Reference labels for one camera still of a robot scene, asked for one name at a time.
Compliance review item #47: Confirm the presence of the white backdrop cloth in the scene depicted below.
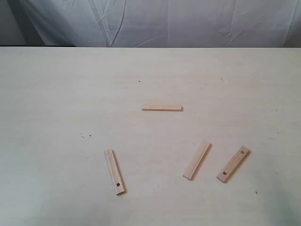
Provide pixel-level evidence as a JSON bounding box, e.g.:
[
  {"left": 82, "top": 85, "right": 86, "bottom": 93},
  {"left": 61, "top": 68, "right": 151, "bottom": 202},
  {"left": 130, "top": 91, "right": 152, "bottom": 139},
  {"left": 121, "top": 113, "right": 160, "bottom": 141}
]
[{"left": 0, "top": 0, "right": 301, "bottom": 48}]

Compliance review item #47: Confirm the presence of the plain wooden stick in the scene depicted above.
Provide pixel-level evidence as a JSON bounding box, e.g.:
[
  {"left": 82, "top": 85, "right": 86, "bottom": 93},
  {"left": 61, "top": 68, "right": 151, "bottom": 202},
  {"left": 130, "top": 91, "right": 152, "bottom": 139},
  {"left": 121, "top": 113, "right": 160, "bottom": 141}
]
[
  {"left": 142, "top": 105, "right": 183, "bottom": 112},
  {"left": 182, "top": 141, "right": 212, "bottom": 180}
]

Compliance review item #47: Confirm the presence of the wooden stick with hole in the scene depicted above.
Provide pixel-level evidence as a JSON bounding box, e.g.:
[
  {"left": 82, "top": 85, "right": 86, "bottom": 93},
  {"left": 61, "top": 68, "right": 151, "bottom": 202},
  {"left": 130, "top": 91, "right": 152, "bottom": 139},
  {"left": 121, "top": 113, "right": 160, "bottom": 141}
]
[{"left": 104, "top": 149, "right": 126, "bottom": 195}]

